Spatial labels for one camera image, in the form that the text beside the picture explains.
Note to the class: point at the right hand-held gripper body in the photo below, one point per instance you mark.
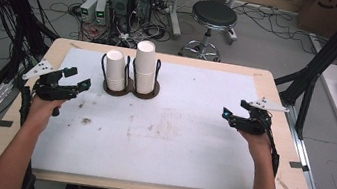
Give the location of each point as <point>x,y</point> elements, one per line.
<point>253,122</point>

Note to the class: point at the person's right hand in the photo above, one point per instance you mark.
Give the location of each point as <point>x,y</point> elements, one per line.
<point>256,144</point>

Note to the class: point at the brown cardboard box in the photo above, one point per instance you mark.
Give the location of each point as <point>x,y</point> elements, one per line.
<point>327,12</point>

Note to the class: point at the white table mat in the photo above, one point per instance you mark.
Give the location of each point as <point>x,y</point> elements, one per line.
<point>155,146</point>

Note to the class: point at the grey metal stand leg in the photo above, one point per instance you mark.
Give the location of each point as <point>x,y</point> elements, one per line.
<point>175,11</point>

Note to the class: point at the black round stool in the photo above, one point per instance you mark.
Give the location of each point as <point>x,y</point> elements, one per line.
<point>214,13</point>

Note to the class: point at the person's left hand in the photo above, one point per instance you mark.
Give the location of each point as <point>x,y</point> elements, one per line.
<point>42,111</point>

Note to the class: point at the grey power supply unit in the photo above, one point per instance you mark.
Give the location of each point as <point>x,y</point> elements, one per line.
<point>101,12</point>
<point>87,8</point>

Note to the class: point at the black frame strut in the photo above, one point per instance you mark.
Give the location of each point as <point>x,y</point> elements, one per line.
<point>336,42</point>

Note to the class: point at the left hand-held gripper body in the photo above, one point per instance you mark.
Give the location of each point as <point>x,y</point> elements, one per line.
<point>52,89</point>

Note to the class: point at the stack of white paper cups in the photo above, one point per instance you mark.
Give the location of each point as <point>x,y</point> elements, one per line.
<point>115,69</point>
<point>145,67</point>

